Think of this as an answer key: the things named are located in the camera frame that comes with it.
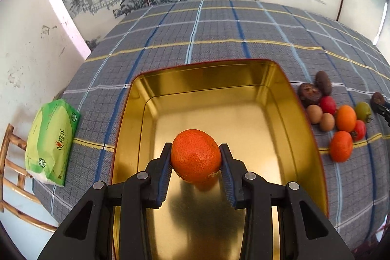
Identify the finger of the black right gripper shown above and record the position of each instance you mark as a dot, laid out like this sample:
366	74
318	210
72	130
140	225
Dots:
382	109

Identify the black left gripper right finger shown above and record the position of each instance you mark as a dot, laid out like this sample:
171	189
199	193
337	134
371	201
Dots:
243	187

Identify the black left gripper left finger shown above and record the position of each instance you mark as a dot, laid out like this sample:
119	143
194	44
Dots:
149	186

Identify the green tomato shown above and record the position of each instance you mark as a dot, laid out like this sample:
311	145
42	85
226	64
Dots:
363	112

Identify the small red tomato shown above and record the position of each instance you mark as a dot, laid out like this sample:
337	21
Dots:
359	131

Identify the orange round fruit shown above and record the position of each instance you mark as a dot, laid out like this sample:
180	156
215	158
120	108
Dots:
346	118

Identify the orange mandarin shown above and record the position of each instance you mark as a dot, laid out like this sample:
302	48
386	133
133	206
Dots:
341	146

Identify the orange tangerine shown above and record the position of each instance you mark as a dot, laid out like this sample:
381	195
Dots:
195	156

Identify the tan round longan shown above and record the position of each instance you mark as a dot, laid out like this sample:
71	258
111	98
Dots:
327	122

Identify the dark brown avocado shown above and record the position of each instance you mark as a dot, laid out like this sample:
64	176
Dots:
323	83

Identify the tan brown longan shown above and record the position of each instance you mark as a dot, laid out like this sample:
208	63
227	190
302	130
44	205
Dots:
314	113

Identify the dark brown mangosteen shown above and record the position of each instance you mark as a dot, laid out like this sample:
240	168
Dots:
309	94

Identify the dark purple mangosteen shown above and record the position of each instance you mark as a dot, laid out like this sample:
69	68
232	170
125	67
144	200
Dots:
377	99

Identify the grey plaid tablecloth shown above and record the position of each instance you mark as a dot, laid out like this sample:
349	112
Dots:
169	35

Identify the gold metal tin tray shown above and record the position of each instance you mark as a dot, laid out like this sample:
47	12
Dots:
248	105

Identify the green tissue pack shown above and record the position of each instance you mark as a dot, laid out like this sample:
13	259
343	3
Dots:
49	142

